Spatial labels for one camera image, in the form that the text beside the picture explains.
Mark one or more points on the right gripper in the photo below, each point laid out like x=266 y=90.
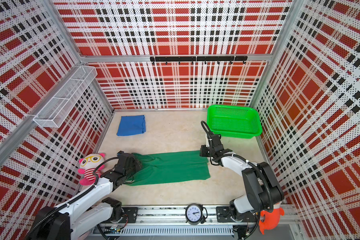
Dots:
x=202 y=149

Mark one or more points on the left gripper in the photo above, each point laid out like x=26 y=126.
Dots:
x=137 y=164

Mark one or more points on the green tank top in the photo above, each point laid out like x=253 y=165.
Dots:
x=168 y=168

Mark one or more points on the blue tank top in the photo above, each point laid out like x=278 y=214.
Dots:
x=132 y=125

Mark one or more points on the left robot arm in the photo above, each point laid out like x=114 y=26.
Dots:
x=75 y=217

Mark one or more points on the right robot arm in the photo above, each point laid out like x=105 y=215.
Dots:
x=262 y=189

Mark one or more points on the green plastic basket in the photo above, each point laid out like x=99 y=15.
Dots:
x=234 y=121

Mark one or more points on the pink plush with yellow glasses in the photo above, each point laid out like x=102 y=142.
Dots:
x=88 y=165

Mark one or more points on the small black analog clock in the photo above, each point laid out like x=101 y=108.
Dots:
x=194 y=214

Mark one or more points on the red shark plush toy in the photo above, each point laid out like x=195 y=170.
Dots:
x=269 y=221

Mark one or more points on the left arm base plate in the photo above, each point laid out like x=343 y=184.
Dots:
x=128 y=215

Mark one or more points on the aluminium front rail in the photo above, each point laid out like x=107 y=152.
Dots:
x=169 y=222

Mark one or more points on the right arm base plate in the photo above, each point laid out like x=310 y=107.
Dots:
x=227 y=214

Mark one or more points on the white wire mesh shelf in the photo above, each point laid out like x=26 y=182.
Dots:
x=55 y=112

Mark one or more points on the black hook rail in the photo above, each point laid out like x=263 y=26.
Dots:
x=200 y=59

